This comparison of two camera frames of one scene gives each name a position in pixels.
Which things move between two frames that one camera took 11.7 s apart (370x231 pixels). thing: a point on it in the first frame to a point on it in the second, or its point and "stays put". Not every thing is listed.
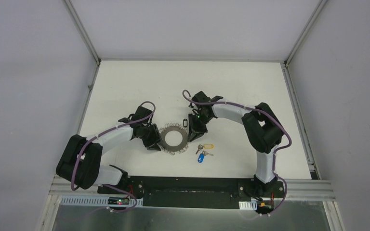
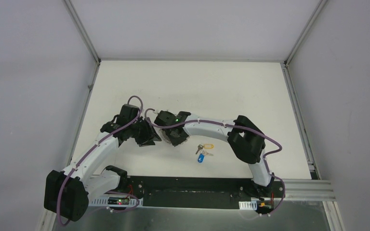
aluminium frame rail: [321, 189] stays put
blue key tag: [201, 158] stays put
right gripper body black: [199, 119] to [174, 139]
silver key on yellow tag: [200, 147] stays put
